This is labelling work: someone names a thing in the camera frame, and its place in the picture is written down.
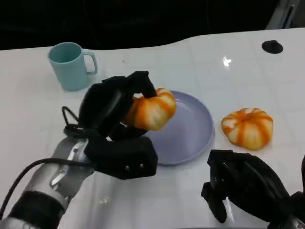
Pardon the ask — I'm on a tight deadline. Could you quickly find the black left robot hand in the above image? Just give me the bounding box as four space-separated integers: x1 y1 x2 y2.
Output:
78 70 158 142

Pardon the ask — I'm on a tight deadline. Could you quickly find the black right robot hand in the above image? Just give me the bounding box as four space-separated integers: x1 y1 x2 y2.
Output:
201 149 292 224

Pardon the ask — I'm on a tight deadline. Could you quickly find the small orange white bread roll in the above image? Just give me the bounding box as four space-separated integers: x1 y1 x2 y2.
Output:
123 87 177 131

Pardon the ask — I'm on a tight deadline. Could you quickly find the pale green mug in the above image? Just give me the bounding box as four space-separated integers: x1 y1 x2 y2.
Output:
48 42 98 92

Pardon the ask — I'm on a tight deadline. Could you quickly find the large orange white bread roll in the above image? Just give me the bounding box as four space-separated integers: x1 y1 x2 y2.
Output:
221 107 274 151

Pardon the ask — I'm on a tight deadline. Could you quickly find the lilac plate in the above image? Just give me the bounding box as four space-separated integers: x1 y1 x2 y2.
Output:
142 90 215 166

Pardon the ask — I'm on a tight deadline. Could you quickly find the short looped black wrist cable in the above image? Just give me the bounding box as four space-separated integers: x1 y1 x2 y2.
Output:
61 106 83 137

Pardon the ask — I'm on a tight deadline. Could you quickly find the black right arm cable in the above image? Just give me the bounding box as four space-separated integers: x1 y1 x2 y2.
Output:
300 152 305 191

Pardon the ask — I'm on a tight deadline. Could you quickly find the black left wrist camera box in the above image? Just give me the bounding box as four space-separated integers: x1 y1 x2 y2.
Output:
84 136 159 180

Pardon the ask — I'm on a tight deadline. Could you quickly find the long black left arm cable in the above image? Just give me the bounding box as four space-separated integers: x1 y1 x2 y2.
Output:
0 157 94 217

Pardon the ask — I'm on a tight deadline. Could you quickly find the black table cable grommet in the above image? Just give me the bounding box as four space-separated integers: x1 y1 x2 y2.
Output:
261 40 284 54

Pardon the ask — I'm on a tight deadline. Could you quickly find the grey metal frame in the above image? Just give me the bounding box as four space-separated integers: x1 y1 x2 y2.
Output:
264 0 298 31

